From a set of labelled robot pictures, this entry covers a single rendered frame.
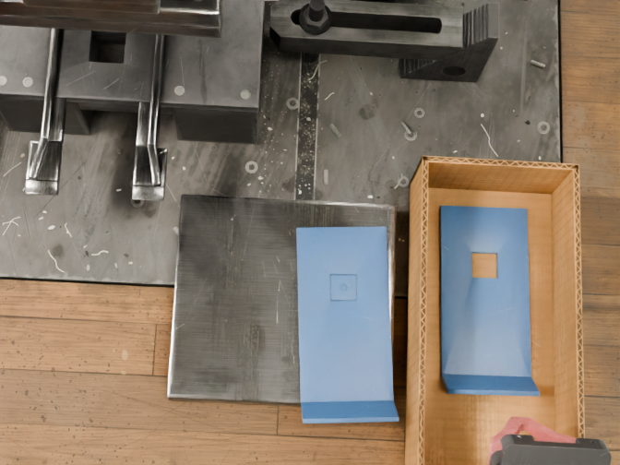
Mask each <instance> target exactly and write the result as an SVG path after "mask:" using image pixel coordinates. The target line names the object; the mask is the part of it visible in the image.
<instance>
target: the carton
mask: <svg viewBox="0 0 620 465"><path fill-rule="evenodd" d="M441 206H462V207H488V208H513V209H527V215H528V251H529V287H530V323H531V378H532V379H533V381H534V383H535V385H536V386H537V388H538V389H539V391H540V397H533V396H501V395H470V394H447V391H446V389H445V386H444V383H443V381H442V380H441V315H440V207H441ZM471 261H472V277H473V278H493V279H497V267H496V254H473V253H471ZM510 417H529V418H532V420H534V421H536V422H538V423H540V424H542V425H544V426H546V427H547V428H549V429H551V430H553V431H554V432H556V433H558V434H562V435H568V436H572V437H575V438H585V416H584V372H583V327H582V283H581V239H580V194H579V164H571V163H554V162H537V161H504V160H487V159H470V158H453V157H436V156H422V158H421V160H420V162H419V164H418V167H417V169H416V171H415V173H414V175H413V177H412V179H411V182H410V217H409V266H408V316H407V366H406V416H405V465H487V463H488V457H489V449H490V444H491V440H492V438H493V437H494V436H495V435H497V434H498V433H499V432H501V431H502V430H503V428H504V427H505V425H506V423H507V421H508V420H509V418H510Z"/></svg>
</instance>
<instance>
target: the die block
mask: <svg viewBox="0 0 620 465"><path fill-rule="evenodd" d="M263 35H264V19H263ZM263 35H262V53H263ZM125 38H126V37H119V36H103V35H94V36H93V42H92V51H91V62H97V61H98V51H99V43H109V44H124V45H125ZM262 53H261V69H262ZM261 69H260V86H259V103H260V87H261ZM43 105H44V101H37V100H21V99H5V98H0V114H1V116H2V117H3V119H4V121H5V123H6V125H7V127H8V128H9V130H10V131H18V132H36V133H41V131H42V114H43ZM138 108H139V106H136V105H120V104H103V103H86V102H70V101H68V102H67V107H66V126H65V134H69V135H86V136H89V135H90V130H91V121H92V111H93V110H94V111H111V112H128V113H138ZM161 114H173V119H174V123H175V129H176V135H177V139H178V140H187V141H204V142H221V143H238V144H257V138H258V120H259V104H258V113H252V112H236V111H219V110H203V109H186V108H170V107H161Z"/></svg>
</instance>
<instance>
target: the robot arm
mask: <svg viewBox="0 0 620 465"><path fill-rule="evenodd" d="M521 431H526V432H528V433H530V434H531V435H520V434H519V433H520V432H521ZM533 436H534V437H535V438H536V439H533ZM537 439H538V440H537ZM611 459H612V455H611V453H610V451H609V449H608V447H607V446H606V444H605V443H604V442H603V441H602V440H601V439H591V438H575V437H572V436H568V435H562V434H558V433H556V432H554V431H553V430H551V429H549V428H547V427H546V426H544V425H542V424H540V423H538V422H536V421H534V420H532V418H529V417H510V418H509V420H508V421H507V423H506V425H505V427H504V428H503V430H502V431H501V432H499V433H498V434H497V435H495V436H494V437H493V438H492V440H491V444H490V449H489V457H488V463H487V465H611Z"/></svg>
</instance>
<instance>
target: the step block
mask: <svg viewBox="0 0 620 465"><path fill-rule="evenodd" d="M498 39H499V3H487V5H483V6H480V7H479V8H475V10H472V11H471V12H468V13H467V14H464V15H463V38H462V49H461V51H460V53H458V54H454V55H451V56H450V57H447V59H443V61H437V60H421V59H405V58H400V78H414V79H431V80H446V81H462V82H477V81H478V79H479V77H480V75H481V73H482V72H483V69H484V67H485V65H486V63H487V61H488V59H489V57H490V55H491V53H492V51H493V49H494V48H495V45H496V43H497V41H498Z"/></svg>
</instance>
